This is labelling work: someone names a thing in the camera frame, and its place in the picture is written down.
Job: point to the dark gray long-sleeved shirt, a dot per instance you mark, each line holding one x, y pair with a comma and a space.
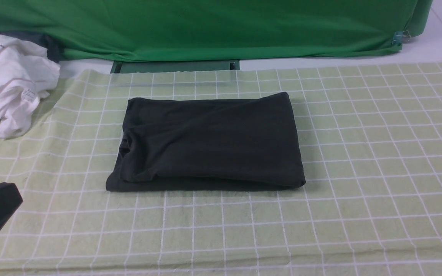
208, 145

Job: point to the crumpled white shirt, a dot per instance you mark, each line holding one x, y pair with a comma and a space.
26, 76

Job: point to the green backdrop cloth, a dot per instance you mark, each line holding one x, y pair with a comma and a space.
213, 30

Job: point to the light green checkered tablecloth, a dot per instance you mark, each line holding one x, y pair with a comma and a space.
371, 143

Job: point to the teal binder clip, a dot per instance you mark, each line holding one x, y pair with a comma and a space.
401, 37

